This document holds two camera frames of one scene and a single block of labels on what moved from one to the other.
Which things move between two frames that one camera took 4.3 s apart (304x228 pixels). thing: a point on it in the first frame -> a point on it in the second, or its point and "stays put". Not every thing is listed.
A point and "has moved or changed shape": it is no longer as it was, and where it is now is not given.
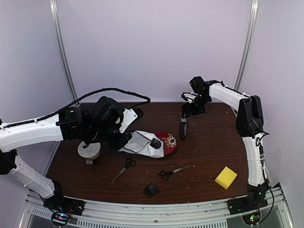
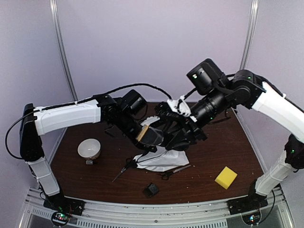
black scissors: [129, 162] stays put
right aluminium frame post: [254, 17] stays put
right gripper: [189, 110] -> [187, 129]
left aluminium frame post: [62, 48] stays put
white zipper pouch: [140, 142] has moved or changed shape
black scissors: [165, 175] stays put
